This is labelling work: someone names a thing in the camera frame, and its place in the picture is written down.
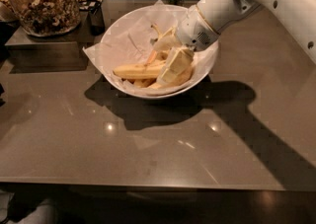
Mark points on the yellow banana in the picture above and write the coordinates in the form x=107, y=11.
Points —
x=180, y=79
x=139, y=71

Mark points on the white bowl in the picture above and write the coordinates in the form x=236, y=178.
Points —
x=131, y=37

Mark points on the dark metal stand box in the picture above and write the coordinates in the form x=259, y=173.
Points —
x=51, y=54

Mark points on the glass jar of nuts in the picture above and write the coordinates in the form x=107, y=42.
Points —
x=47, y=18

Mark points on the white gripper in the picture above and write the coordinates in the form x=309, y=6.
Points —
x=194, y=32

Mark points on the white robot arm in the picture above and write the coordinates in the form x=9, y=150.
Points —
x=297, y=16

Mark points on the white paper liner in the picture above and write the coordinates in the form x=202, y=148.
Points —
x=125, y=43

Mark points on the upright back banana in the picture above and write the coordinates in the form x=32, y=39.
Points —
x=160, y=35

